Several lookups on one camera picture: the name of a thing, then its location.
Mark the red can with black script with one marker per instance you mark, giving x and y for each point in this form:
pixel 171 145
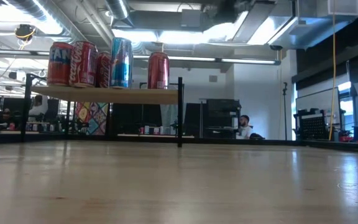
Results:
pixel 158 70

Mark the slim blue Red Bull can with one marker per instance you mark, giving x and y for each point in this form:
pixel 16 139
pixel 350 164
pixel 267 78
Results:
pixel 121 62

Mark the red Coca-Cola Star Wars can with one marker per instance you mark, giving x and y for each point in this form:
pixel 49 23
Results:
pixel 84 65

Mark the orange Fanta can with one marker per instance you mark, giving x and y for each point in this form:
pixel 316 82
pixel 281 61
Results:
pixel 59 65

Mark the black panel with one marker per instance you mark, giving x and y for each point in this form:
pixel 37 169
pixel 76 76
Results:
pixel 135 118

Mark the black equipment rack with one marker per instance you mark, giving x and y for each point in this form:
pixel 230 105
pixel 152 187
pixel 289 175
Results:
pixel 227 112

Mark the person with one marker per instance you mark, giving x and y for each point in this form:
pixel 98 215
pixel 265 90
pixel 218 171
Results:
pixel 245 130
pixel 5 115
pixel 37 107

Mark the linear ceiling light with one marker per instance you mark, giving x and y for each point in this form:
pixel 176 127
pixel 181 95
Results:
pixel 247 61

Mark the colourful patterned panel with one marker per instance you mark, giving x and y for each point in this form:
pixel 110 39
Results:
pixel 92 119

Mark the black tripod stand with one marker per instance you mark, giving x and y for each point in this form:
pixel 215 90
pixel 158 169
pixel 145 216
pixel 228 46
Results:
pixel 285 93

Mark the black monitor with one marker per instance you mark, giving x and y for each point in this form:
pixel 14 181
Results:
pixel 54 109

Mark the red container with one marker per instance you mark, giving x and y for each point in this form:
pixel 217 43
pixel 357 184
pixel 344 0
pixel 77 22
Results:
pixel 346 138

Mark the wooden shelf with black frame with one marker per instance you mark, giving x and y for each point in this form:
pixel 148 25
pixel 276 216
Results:
pixel 104 95

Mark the black ceiling camera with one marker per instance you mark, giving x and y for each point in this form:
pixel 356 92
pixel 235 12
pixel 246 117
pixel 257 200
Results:
pixel 24 31

